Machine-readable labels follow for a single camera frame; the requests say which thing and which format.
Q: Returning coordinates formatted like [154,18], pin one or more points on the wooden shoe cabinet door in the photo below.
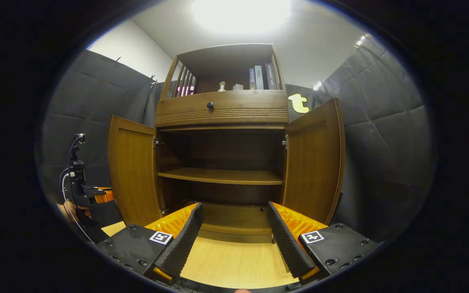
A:
[314,162]
[134,171]

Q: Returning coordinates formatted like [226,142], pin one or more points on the black backdrop cloth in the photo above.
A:
[381,142]

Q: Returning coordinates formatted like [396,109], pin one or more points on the dark blue book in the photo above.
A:
[252,79]

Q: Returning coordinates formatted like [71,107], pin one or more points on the wooden double-door shoe cabinet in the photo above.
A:
[222,175]

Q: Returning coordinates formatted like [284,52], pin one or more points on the small white bottle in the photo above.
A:
[222,87]

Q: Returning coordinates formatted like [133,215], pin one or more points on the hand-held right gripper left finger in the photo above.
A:
[181,244]

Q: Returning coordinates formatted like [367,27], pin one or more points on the black book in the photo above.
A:
[270,76]

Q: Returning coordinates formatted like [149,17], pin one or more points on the ceiling light panel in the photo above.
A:
[240,14]

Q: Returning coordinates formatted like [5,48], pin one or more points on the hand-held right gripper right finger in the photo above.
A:
[287,244]

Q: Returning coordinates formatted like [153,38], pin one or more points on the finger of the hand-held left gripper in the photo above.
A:
[105,196]

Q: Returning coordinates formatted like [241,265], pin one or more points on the black round drawer knob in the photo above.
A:
[210,105]

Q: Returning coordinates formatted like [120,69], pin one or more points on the wooden cabinet drawer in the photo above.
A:
[242,103]

